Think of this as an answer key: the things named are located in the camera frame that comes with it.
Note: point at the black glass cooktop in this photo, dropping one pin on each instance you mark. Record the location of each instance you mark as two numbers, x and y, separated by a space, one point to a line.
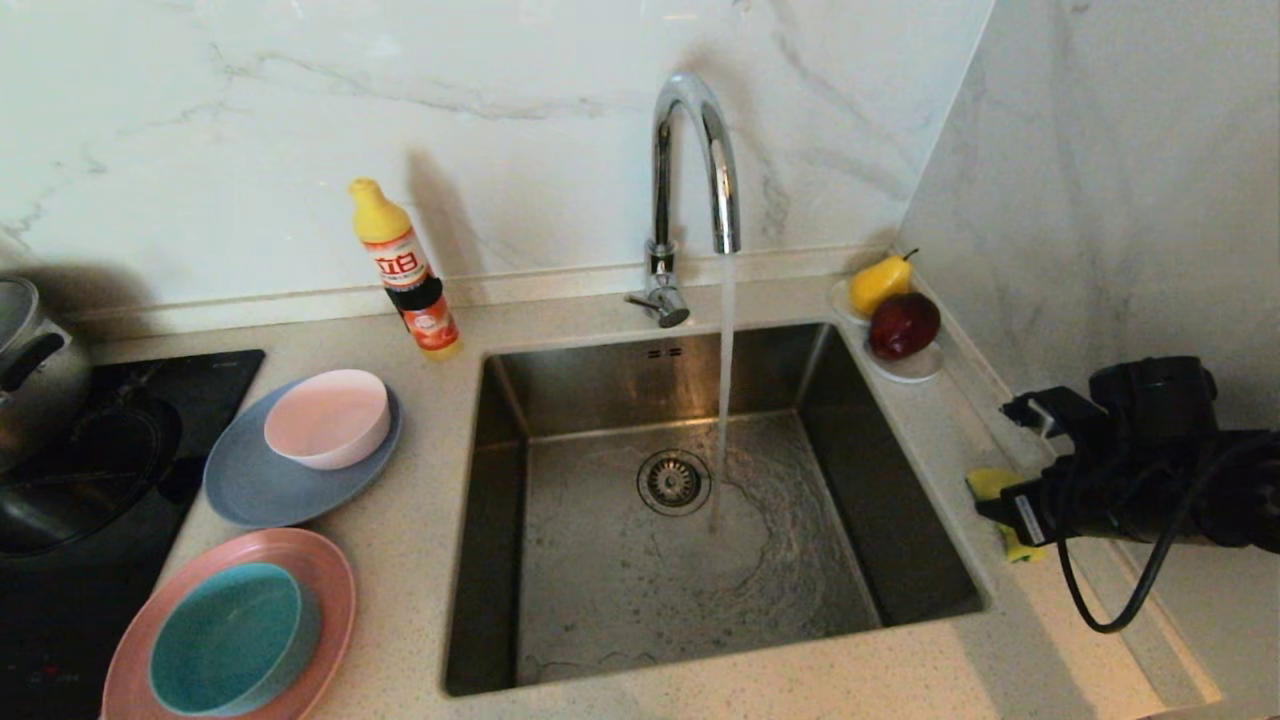
205 385

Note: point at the pale pink bowl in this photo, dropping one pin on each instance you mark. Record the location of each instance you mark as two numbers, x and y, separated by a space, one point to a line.
325 420

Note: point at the stainless steel pot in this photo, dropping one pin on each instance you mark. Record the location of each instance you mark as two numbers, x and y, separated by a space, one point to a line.
40 395

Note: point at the chrome gooseneck faucet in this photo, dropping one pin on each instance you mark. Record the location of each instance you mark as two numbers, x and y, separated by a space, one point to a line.
662 180

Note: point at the teal bowl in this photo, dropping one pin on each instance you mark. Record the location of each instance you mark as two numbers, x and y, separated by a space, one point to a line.
230 640

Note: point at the pink plate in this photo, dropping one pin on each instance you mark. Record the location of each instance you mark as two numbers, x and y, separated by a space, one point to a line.
330 590

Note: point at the yellow green sponge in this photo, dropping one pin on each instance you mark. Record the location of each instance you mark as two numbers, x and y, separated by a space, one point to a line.
990 482

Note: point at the small white fruit dish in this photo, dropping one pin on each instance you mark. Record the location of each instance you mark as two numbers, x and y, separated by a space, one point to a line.
915 370

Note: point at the stainless steel sink basin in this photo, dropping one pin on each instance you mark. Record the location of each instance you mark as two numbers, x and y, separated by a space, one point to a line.
570 600

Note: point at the yellow pear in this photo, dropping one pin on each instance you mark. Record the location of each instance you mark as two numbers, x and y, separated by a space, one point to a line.
879 284

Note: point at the orange dish soap bottle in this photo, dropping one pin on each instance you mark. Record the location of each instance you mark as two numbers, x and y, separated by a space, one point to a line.
412 285

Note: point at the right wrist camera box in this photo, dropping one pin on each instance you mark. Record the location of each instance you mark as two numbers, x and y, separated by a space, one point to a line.
1035 410

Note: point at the black frying pan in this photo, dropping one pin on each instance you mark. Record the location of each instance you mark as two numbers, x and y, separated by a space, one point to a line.
90 480

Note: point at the blue grey plate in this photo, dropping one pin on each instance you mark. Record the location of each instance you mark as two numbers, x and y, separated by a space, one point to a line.
245 490

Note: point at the round metal drain strainer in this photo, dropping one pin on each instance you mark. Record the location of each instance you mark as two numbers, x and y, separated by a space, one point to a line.
674 483

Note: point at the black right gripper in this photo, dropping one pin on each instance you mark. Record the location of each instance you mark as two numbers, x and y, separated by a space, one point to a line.
1095 500

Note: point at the dark red apple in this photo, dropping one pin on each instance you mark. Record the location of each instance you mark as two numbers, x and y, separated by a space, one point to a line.
904 326

